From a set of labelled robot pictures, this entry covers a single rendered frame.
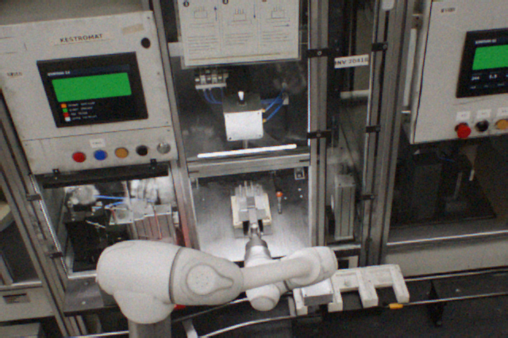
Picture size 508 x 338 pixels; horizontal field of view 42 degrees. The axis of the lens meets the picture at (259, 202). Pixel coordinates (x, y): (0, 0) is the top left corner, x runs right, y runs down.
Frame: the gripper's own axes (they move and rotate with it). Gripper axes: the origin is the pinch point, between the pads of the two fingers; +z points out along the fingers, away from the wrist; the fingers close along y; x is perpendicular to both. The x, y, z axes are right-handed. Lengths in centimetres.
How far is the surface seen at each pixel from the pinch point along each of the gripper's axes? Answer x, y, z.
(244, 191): 1.5, 2.8, 7.7
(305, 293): -13.9, -7.7, -32.2
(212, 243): 14.8, -9.4, -4.2
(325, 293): -20.1, -7.7, -33.5
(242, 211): 3.2, 2.1, -1.6
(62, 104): 48, 61, -17
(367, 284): -35.1, -12.0, -27.9
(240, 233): 4.7, -7.1, -2.9
